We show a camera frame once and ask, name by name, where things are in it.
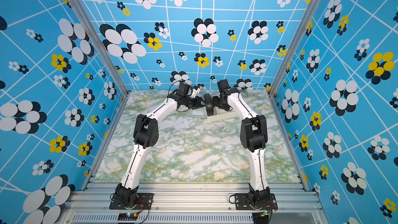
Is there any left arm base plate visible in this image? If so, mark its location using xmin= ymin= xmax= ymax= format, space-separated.
xmin=109 ymin=193 xmax=154 ymax=211

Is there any aluminium corner post right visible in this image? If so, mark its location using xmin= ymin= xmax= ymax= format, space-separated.
xmin=270 ymin=0 xmax=321 ymax=96

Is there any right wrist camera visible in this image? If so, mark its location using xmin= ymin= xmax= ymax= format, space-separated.
xmin=217 ymin=79 xmax=231 ymax=95

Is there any left controller board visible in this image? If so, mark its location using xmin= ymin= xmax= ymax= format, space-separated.
xmin=117 ymin=212 xmax=139 ymax=223

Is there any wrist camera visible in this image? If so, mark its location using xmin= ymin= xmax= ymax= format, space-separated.
xmin=217 ymin=79 xmax=231 ymax=95
xmin=170 ymin=82 xmax=200 ymax=97

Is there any white compartment storage tray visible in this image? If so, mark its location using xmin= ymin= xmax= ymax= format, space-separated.
xmin=206 ymin=107 xmax=239 ymax=122

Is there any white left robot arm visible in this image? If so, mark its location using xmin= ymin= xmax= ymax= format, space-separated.
xmin=112 ymin=94 xmax=205 ymax=209

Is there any aluminium front rail frame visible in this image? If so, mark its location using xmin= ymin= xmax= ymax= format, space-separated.
xmin=59 ymin=182 xmax=329 ymax=224

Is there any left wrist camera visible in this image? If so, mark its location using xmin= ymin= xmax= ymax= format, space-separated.
xmin=170 ymin=82 xmax=200 ymax=97

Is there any aluminium corner post left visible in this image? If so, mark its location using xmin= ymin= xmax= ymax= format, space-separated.
xmin=54 ymin=0 xmax=129 ymax=97

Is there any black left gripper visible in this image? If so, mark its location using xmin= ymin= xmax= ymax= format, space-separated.
xmin=183 ymin=96 xmax=208 ymax=110

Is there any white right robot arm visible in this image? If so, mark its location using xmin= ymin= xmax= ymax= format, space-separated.
xmin=212 ymin=88 xmax=271 ymax=209

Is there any controller board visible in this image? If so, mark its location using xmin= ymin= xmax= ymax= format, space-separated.
xmin=117 ymin=212 xmax=139 ymax=223
xmin=252 ymin=212 xmax=269 ymax=224

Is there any black belt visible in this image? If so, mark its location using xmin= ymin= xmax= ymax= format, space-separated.
xmin=204 ymin=93 xmax=215 ymax=117

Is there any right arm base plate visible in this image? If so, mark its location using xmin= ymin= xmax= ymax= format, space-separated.
xmin=232 ymin=194 xmax=278 ymax=211

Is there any right controller board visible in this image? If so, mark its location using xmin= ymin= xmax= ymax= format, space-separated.
xmin=252 ymin=212 xmax=269 ymax=224

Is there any aluminium corner post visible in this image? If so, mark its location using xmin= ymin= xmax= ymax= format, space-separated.
xmin=54 ymin=0 xmax=129 ymax=97
xmin=270 ymin=0 xmax=321 ymax=96

